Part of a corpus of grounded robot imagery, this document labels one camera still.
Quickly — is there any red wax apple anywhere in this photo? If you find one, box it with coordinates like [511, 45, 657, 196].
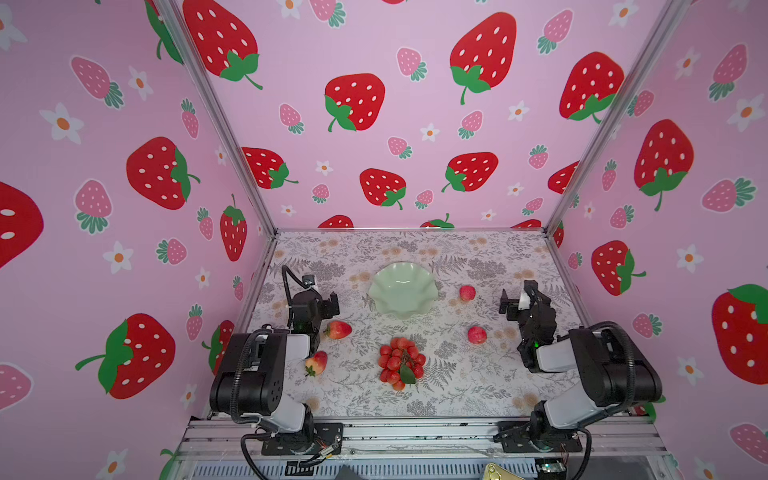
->
[325, 321, 352, 340]
[305, 351, 328, 377]

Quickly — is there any pink fake fruit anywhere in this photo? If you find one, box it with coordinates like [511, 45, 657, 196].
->
[459, 285, 477, 302]
[467, 326, 487, 345]

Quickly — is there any red fake berry bunch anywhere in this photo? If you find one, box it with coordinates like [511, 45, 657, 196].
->
[378, 337, 427, 392]

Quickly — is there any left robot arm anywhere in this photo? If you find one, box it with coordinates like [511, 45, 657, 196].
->
[209, 266, 340, 435]

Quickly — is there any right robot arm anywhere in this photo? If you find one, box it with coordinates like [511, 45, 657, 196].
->
[493, 280, 662, 453]

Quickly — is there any light green fruit bowl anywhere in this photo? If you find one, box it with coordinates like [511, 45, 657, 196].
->
[368, 262, 439, 319]

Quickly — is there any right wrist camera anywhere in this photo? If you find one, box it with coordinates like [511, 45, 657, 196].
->
[518, 280, 538, 311]

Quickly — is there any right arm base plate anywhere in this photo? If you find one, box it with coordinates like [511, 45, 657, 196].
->
[492, 421, 583, 453]

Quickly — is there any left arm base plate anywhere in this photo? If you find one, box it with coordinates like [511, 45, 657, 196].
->
[261, 422, 344, 456]

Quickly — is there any aluminium frame rail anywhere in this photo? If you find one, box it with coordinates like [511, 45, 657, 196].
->
[177, 416, 668, 460]

